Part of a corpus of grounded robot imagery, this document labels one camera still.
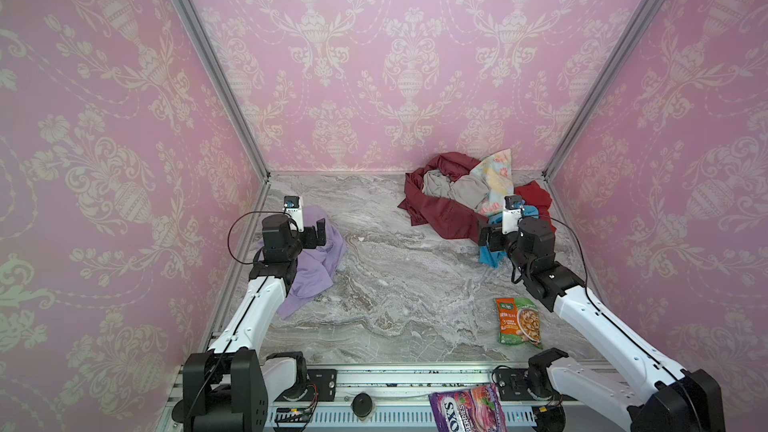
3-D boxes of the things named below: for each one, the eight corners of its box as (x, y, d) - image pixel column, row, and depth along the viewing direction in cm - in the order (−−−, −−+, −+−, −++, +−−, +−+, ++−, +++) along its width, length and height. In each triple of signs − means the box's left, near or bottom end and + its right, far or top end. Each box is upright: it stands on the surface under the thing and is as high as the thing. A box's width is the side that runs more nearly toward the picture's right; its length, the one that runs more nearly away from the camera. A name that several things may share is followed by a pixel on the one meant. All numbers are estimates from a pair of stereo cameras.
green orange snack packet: (497, 342, 83) (500, 339, 80) (494, 298, 90) (496, 295, 88) (541, 349, 81) (545, 346, 79) (534, 303, 89) (537, 300, 87)
